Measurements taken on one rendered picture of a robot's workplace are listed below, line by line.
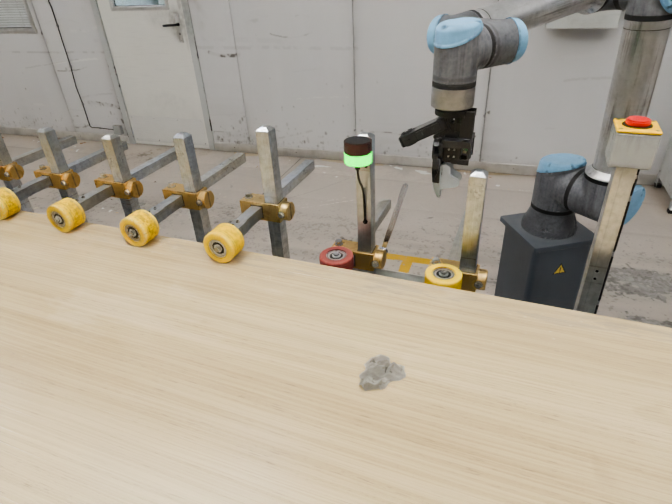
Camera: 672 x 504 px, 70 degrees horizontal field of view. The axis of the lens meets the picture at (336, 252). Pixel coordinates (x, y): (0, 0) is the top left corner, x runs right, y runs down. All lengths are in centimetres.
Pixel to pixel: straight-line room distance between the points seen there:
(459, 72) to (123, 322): 83
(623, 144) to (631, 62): 63
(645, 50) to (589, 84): 222
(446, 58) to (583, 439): 71
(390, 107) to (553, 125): 119
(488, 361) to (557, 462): 20
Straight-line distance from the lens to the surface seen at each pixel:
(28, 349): 109
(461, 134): 110
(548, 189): 182
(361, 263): 121
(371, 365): 83
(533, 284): 192
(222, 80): 444
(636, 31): 159
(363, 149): 102
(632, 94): 162
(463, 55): 104
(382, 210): 141
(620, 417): 86
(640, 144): 100
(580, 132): 389
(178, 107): 478
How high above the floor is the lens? 150
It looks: 32 degrees down
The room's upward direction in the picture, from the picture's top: 3 degrees counter-clockwise
